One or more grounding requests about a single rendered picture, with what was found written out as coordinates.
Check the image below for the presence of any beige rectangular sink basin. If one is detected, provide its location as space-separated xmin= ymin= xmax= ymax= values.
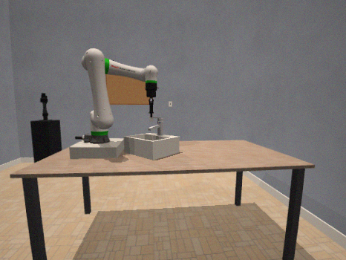
xmin=124 ymin=133 xmax=180 ymax=160

